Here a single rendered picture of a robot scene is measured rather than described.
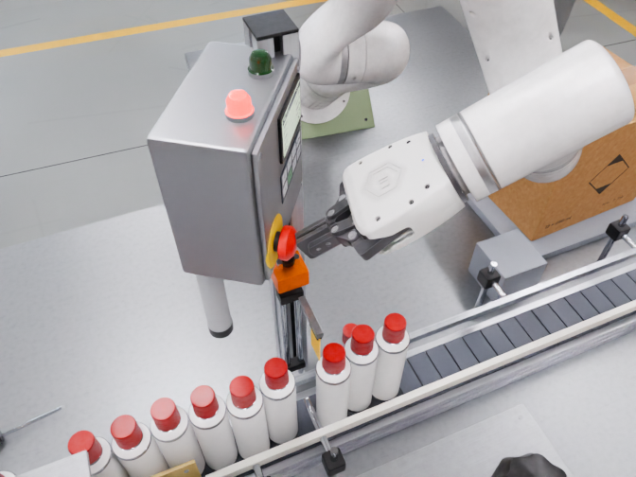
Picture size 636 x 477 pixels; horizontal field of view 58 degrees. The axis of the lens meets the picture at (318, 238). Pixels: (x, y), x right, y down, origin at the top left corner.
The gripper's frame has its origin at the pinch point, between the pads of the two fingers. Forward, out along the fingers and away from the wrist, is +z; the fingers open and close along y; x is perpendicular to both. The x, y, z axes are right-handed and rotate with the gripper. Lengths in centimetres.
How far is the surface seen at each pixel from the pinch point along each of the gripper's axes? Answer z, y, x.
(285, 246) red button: 2.9, 0.7, -2.0
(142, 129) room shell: 117, -206, 80
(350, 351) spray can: 10.6, -3.2, 27.2
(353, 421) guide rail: 17.6, 1.4, 38.6
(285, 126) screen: -3.6, -5.6, -10.3
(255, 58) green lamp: -4.6, -9.2, -16.2
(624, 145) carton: -43, -40, 58
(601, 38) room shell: -112, -253, 220
